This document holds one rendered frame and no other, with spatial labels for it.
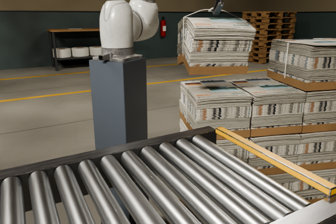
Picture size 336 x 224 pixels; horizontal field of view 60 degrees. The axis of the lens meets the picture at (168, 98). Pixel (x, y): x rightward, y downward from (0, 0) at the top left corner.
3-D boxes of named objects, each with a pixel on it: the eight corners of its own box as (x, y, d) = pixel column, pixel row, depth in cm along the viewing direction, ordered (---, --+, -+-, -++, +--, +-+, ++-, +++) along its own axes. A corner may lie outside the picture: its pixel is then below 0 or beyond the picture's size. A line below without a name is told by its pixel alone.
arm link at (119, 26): (93, 47, 138) (90, -1, 132) (117, 44, 154) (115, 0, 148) (121, 49, 131) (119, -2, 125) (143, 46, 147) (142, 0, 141)
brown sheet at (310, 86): (266, 76, 182) (266, 69, 181) (307, 74, 188) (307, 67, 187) (305, 91, 147) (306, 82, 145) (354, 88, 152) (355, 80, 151)
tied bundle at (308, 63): (265, 77, 183) (269, 40, 176) (307, 75, 188) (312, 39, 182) (305, 92, 147) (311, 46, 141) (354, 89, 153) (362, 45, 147)
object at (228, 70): (182, 61, 150) (183, 53, 147) (236, 61, 154) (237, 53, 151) (188, 75, 136) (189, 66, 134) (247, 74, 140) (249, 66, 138)
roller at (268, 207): (178, 134, 100) (170, 146, 100) (293, 212, 61) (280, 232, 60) (188, 140, 103) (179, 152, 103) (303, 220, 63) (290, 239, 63)
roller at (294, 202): (197, 147, 106) (202, 135, 106) (313, 227, 66) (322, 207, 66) (186, 144, 103) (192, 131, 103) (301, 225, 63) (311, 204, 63)
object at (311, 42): (272, 40, 174) (272, 38, 174) (314, 39, 180) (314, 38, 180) (313, 47, 140) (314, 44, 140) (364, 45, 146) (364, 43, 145)
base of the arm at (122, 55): (85, 61, 136) (84, 48, 134) (114, 55, 155) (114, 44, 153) (117, 63, 128) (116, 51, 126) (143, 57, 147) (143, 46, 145)
